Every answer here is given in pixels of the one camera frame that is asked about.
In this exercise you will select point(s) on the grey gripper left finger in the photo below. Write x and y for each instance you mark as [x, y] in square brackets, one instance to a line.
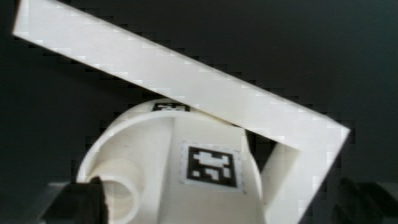
[79, 206]

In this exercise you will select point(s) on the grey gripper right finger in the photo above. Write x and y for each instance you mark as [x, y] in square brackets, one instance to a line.
[367, 203]

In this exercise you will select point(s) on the white stool leg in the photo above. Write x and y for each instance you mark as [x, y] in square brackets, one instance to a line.
[212, 183]

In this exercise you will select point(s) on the white U-shaped fence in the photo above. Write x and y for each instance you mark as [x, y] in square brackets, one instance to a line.
[294, 136]

